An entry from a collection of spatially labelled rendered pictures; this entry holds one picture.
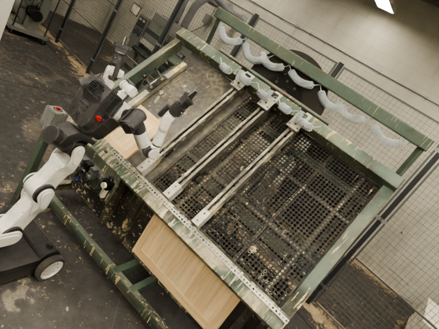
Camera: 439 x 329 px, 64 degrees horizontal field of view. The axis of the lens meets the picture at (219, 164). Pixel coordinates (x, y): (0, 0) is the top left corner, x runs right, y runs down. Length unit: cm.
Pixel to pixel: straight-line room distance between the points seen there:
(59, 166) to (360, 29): 613
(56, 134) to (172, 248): 116
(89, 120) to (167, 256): 119
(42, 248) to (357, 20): 647
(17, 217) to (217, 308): 145
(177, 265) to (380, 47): 562
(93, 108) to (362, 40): 587
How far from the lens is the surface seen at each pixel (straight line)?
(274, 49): 327
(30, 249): 276
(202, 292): 268
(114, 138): 283
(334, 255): 237
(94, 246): 296
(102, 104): 220
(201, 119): 272
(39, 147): 300
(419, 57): 704
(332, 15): 768
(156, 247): 281
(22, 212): 256
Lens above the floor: 203
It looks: 18 degrees down
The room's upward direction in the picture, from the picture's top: 33 degrees clockwise
